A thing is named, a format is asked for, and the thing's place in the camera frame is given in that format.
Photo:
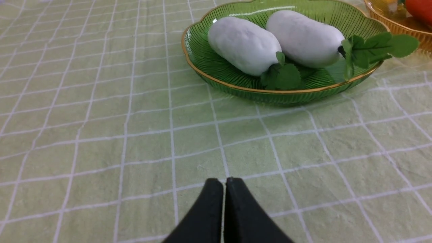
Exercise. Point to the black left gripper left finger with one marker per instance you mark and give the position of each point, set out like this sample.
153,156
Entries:
203,221

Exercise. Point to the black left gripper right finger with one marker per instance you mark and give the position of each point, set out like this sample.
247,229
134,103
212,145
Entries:
245,221

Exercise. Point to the white toy radish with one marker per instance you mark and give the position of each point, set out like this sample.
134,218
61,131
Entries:
254,51
317,45

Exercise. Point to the green checkered tablecloth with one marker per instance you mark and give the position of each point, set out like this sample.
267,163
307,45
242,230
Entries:
107,135

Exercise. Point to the green glass plate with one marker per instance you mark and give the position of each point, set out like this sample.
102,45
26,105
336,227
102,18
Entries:
316,85

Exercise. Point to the amber glass plate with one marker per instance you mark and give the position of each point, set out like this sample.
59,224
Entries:
395,16

